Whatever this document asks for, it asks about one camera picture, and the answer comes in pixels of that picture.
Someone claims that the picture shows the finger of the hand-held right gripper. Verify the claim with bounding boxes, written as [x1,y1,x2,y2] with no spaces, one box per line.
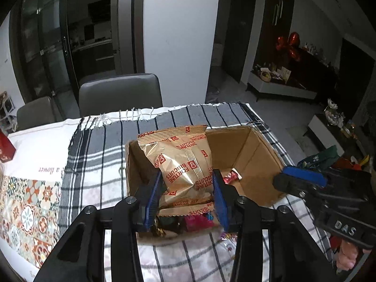
[273,166,328,204]

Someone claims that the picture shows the red candy packet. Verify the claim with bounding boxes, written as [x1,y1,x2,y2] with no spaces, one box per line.
[224,167,243,184]

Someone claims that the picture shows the glass sliding door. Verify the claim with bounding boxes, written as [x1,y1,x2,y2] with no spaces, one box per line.
[8,0,134,104]

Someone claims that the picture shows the small figurine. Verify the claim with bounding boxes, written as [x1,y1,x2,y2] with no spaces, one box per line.
[324,98,345,127]

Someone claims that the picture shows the low white table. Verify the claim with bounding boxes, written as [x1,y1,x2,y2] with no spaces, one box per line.
[305,114,342,151]

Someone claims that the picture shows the green printed cloth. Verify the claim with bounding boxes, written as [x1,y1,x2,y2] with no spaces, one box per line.
[297,145,342,170]

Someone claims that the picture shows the gold biscuit packet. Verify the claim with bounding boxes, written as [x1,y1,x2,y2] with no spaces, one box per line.
[159,193,215,217]
[137,125,214,195]

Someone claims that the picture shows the white stools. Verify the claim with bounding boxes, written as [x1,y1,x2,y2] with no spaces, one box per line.
[0,92,17,133]

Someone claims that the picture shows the dark sideboard with white base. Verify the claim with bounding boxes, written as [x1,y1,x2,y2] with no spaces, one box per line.
[246,48,339,104]

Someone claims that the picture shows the pink snack packet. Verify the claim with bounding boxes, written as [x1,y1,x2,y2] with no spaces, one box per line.
[183,214,217,232]

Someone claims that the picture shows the person's right hand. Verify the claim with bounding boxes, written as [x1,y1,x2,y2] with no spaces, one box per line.
[336,237,364,271]

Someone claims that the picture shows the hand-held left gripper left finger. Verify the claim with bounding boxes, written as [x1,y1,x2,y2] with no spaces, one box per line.
[32,170,163,282]

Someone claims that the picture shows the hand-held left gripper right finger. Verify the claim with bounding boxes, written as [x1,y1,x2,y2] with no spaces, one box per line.
[212,169,338,282]

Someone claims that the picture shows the dark green snack packet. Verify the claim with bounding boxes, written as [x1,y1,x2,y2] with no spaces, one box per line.
[159,216,182,234]

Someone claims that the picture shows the purple gold wrapped candy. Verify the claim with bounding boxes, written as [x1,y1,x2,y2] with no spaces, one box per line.
[219,231,239,248]

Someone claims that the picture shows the red heart balloons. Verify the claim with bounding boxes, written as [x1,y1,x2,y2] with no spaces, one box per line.
[275,32,304,62]

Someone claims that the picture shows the brown cardboard box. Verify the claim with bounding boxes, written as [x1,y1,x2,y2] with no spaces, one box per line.
[125,125,290,246]

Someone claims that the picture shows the dark wardrobe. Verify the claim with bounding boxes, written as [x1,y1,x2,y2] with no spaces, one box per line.
[255,0,296,65]

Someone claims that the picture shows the grey chair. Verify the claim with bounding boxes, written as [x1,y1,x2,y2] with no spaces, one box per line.
[78,73,164,118]
[16,96,55,131]

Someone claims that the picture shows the tile print tablecloth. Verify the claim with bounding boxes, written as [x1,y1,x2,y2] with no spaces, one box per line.
[0,117,84,278]

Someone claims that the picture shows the red gift box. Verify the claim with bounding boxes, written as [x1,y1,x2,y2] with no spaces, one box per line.
[0,131,16,164]

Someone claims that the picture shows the grey checked cloth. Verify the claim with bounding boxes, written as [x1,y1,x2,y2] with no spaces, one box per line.
[57,102,337,282]

